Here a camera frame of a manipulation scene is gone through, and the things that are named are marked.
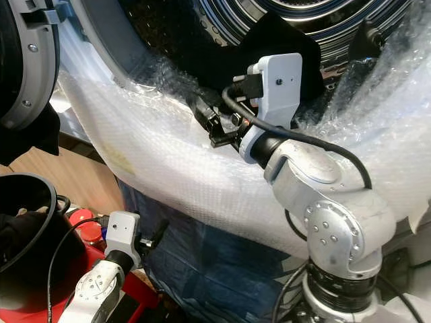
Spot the black round laundry bin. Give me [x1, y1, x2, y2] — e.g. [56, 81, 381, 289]
[0, 173, 61, 283]

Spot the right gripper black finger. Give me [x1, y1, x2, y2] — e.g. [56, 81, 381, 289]
[187, 94, 216, 129]

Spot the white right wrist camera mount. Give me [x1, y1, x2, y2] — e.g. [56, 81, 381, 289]
[239, 52, 304, 162]

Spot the small black cloth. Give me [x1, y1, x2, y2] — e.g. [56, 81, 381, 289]
[347, 20, 388, 61]

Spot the red plastic box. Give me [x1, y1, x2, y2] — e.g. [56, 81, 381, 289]
[0, 209, 162, 323]

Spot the grey round washer door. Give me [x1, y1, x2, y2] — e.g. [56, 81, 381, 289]
[0, 0, 61, 132]

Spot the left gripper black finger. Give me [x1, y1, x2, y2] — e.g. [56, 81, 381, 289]
[147, 219, 170, 250]

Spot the steel perforated washer drum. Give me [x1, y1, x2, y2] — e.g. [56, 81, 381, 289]
[121, 0, 411, 68]

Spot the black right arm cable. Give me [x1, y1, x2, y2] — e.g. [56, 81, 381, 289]
[221, 81, 374, 189]

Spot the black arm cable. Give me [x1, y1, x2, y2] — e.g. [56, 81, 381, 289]
[46, 217, 108, 323]
[221, 81, 374, 189]

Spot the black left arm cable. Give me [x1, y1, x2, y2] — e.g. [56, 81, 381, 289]
[46, 217, 108, 323]

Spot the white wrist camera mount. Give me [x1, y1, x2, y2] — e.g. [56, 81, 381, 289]
[104, 211, 142, 260]
[239, 52, 304, 162]

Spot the white bubble-wrapped washing machine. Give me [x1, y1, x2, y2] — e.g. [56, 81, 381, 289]
[57, 0, 431, 270]

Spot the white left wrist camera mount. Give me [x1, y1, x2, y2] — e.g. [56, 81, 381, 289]
[104, 211, 142, 260]

